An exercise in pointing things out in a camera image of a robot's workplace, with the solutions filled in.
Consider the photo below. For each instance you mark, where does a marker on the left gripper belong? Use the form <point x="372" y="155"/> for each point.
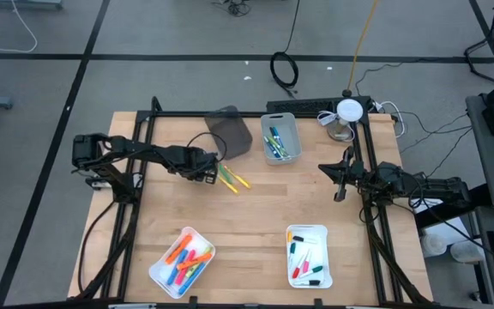
<point x="197" y="165"/>

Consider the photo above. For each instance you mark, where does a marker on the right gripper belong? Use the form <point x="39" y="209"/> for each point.
<point x="356" y="176"/>

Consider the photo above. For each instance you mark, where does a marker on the green slim highlighter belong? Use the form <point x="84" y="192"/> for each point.
<point x="225" y="173"/>

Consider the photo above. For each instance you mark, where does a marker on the yellow slim highlighter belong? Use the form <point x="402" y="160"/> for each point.
<point x="240" y="180"/>
<point x="232" y="188"/>

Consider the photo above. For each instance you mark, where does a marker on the dark grey plastic bin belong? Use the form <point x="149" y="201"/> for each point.
<point x="234" y="133"/>

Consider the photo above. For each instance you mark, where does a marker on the light grey plastic bin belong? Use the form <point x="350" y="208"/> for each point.
<point x="292" y="129"/>

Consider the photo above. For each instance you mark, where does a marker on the light green dry-erase marker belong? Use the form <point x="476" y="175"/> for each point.
<point x="278" y="148"/>

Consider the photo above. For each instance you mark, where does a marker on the blue dry-erase marker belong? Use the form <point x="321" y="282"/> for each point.
<point x="270" y="149"/>
<point x="276" y="135"/>

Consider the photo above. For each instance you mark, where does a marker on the black cap marker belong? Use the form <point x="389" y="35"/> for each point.
<point x="298" y="238"/>
<point x="315" y="282"/>

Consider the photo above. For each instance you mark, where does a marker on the orange cap marker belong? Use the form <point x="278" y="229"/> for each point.
<point x="289" y="236"/>

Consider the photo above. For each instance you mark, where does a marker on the white plastic bin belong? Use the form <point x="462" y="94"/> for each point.
<point x="161" y="270"/>
<point x="320" y="253"/>

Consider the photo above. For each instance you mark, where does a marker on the orange highlighter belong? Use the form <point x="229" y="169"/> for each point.
<point x="195" y="261"/>
<point x="179" y="249"/>

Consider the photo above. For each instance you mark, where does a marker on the green cap marker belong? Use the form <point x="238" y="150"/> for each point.
<point x="292" y="248"/>
<point x="317" y="269"/>

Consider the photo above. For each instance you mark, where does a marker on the pink cap marker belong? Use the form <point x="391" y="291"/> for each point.
<point x="305" y="267"/>

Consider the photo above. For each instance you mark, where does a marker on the pink highlighter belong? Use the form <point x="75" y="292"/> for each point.
<point x="184" y="269"/>

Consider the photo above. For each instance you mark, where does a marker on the light green highlighter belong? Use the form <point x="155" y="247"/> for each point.
<point x="195" y="271"/>

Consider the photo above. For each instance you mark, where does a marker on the blue highlighter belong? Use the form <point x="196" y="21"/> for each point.
<point x="192" y="278"/>
<point x="176" y="269"/>

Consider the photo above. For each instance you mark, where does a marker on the red cap marker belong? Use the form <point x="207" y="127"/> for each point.
<point x="296" y="272"/>

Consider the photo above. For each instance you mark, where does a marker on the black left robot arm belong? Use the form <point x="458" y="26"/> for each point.
<point x="144" y="150"/>

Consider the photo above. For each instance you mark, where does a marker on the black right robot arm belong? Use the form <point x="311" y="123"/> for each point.
<point x="435" y="189"/>

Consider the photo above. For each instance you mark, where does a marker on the white round lamp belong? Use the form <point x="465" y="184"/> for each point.
<point x="350" y="110"/>

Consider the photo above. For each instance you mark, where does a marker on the black power strip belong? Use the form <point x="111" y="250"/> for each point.
<point x="303" y="105"/>

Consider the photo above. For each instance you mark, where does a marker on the white paper sheet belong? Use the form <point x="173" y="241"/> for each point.
<point x="420" y="207"/>

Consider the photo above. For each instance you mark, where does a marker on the white roll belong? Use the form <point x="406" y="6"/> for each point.
<point x="433" y="245"/>
<point x="465" y="252"/>

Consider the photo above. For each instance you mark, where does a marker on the black desk beam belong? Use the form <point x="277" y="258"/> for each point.
<point x="480" y="192"/>

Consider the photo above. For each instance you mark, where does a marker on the black aluminium table frame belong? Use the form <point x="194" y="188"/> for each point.
<point x="178" y="114"/>

